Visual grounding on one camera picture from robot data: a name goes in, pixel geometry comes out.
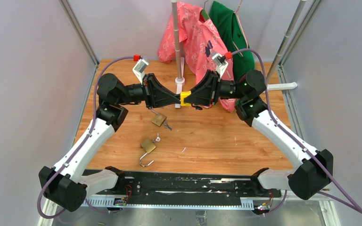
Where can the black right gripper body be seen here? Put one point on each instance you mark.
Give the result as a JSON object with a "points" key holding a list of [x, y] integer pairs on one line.
{"points": [[212, 92]]}

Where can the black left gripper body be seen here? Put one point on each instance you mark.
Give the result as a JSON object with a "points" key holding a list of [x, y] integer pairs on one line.
{"points": [[150, 95]]}

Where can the yellow padlock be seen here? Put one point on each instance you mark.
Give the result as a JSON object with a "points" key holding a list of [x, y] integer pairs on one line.
{"points": [[183, 96]]}

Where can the brass padlock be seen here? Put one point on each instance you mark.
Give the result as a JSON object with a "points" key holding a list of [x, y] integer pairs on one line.
{"points": [[158, 119], [148, 145]]}

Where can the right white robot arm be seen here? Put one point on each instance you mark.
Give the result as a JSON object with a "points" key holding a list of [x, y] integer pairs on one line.
{"points": [[311, 167]]}

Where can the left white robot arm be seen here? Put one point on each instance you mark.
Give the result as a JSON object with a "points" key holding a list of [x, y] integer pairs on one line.
{"points": [[64, 183]]}

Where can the white clothes rack left pole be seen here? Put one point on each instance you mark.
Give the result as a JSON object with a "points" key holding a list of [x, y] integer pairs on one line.
{"points": [[179, 81]]}

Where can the white clothes rack pole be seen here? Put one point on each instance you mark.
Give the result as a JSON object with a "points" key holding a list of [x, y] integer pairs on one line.
{"points": [[179, 81], [285, 39]]}

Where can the pink patterned jacket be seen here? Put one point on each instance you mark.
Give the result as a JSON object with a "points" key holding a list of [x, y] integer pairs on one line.
{"points": [[188, 20]]}

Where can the green shirt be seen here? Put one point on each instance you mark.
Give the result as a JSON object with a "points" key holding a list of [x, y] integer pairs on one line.
{"points": [[221, 32]]}

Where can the white clothes rack right pole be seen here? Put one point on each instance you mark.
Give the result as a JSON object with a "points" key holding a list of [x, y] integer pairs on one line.
{"points": [[285, 39]]}

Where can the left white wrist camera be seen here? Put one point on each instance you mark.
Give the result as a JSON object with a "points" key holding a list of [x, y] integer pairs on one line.
{"points": [[140, 66]]}

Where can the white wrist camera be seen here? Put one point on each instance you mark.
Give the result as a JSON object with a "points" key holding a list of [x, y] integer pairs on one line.
{"points": [[223, 67], [140, 66]]}

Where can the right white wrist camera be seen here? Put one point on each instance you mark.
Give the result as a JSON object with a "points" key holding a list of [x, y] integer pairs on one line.
{"points": [[223, 67]]}

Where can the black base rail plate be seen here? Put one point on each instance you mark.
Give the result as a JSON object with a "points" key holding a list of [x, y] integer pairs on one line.
{"points": [[183, 191]]}

